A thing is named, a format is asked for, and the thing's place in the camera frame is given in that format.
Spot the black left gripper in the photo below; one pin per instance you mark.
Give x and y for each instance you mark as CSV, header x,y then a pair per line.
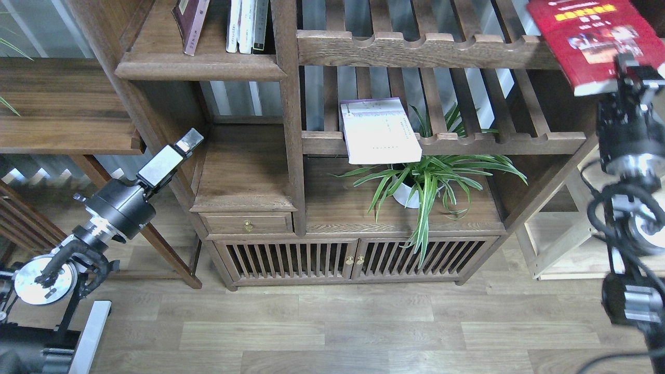
x,y
121,209

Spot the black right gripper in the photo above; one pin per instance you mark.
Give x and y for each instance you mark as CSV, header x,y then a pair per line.
x,y
629,134

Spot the red book white pages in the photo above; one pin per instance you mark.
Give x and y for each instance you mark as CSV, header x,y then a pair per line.
x,y
586,36

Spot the maroon book chinese title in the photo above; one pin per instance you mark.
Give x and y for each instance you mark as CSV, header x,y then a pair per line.
x,y
190,17

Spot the white lavender book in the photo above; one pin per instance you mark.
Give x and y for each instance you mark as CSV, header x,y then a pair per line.
x,y
377,131

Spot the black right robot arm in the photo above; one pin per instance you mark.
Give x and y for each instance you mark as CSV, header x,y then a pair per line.
x,y
631,220

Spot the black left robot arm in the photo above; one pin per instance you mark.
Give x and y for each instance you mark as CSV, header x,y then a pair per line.
x,y
77,266

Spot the light wooden shelf unit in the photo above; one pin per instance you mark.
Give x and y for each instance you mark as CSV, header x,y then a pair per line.
x,y
557,240

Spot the white upright book middle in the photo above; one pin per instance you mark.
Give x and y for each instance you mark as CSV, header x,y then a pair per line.
x,y
247,26

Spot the white upright book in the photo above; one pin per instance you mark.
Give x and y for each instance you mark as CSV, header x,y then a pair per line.
x,y
247,26
233,29

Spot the white upright book left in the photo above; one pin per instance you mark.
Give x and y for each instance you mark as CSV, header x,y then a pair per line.
x,y
233,29

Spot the dark spine upright book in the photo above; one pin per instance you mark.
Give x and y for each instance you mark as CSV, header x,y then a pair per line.
x,y
260,26

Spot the dark wooden bookshelf cabinet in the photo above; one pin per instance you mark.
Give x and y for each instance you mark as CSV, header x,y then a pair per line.
x,y
274,149

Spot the green leaves at left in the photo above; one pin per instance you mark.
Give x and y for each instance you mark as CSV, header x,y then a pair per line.
x,y
7,46

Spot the green spider plant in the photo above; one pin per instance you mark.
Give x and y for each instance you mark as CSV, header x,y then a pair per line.
x,y
434,176

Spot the white plant pot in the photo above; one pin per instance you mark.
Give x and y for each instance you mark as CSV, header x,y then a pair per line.
x,y
406,196

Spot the white metal bar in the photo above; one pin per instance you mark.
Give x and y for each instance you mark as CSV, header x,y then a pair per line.
x,y
85,351

